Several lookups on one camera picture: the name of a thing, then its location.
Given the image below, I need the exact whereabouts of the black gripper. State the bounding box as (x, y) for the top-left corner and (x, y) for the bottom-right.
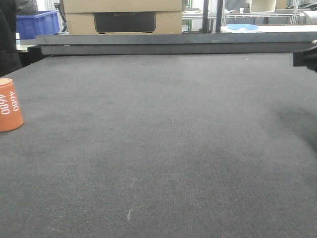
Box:
(293, 40), (317, 72)

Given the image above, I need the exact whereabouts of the white plastic bin background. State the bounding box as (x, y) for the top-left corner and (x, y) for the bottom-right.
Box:
(250, 0), (276, 13)

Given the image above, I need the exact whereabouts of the dark foam slab stack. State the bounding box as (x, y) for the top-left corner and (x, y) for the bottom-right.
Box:
(36, 32), (317, 56)

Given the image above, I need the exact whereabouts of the blue sheet on table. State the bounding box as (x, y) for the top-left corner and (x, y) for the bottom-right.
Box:
(226, 24), (259, 33)

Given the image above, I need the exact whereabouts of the large cardboard box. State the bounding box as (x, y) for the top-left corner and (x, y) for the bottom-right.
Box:
(63, 0), (182, 35)

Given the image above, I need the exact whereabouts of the blue plastic crate background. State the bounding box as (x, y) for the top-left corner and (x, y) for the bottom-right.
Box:
(16, 10), (60, 40)

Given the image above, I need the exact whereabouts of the person in dark clothing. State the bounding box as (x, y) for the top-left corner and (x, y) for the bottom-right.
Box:
(0, 0), (38, 76)

